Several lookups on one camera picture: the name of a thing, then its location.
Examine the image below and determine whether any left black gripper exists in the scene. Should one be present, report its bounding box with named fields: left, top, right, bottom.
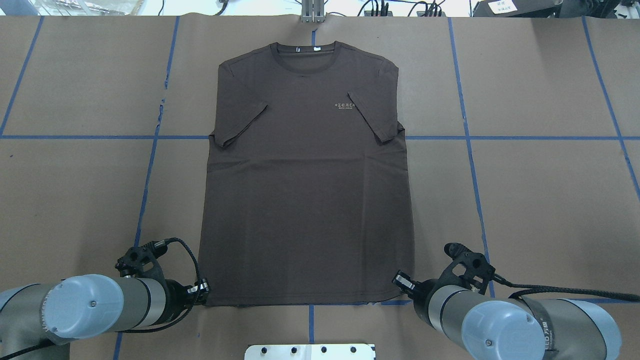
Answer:
left=181, top=280, right=210, bottom=306

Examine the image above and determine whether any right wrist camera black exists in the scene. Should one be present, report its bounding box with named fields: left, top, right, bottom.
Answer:
left=439, top=243, right=496, bottom=296

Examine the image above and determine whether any aluminium frame post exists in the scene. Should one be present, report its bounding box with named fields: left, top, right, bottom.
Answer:
left=297, top=0, right=326, bottom=24

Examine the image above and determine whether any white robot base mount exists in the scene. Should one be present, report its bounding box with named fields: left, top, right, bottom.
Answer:
left=243, top=342, right=377, bottom=360

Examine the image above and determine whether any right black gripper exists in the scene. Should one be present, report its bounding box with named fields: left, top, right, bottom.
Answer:
left=391, top=269, right=432, bottom=303

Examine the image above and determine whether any black label box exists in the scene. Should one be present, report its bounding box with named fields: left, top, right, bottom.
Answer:
left=471, top=0, right=563, bottom=18

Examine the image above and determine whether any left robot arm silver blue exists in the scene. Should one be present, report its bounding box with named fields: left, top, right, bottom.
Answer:
left=0, top=274, right=210, bottom=360

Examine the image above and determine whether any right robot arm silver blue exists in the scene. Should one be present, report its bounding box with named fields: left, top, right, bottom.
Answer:
left=392, top=271, right=623, bottom=360

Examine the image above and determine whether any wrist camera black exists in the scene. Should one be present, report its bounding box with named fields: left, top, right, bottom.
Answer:
left=114, top=240, right=168, bottom=281
left=439, top=243, right=496, bottom=296

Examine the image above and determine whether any dark brown t-shirt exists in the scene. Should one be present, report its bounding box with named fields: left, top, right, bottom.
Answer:
left=198, top=41, right=415, bottom=307

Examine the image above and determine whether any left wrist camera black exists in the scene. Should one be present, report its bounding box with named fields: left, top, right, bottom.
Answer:
left=114, top=240, right=168, bottom=281

